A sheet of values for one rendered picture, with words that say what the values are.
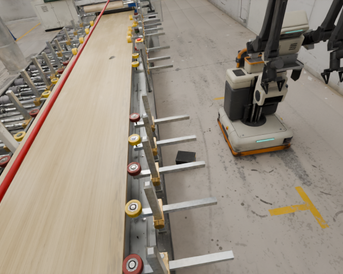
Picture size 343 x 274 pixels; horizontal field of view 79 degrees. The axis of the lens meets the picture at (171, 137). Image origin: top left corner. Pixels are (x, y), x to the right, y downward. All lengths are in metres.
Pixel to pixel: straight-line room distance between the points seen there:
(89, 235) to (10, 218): 0.45
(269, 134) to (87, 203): 1.84
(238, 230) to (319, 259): 0.58
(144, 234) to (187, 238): 0.69
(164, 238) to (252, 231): 0.99
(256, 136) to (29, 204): 1.96
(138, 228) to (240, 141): 1.36
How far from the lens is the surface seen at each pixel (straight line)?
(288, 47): 1.90
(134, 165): 1.23
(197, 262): 1.03
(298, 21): 1.82
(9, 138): 1.77
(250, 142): 2.27
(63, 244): 1.13
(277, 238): 2.03
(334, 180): 2.54
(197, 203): 1.10
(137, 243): 1.31
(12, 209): 1.41
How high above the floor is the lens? 1.81
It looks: 43 degrees down
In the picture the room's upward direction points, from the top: 9 degrees counter-clockwise
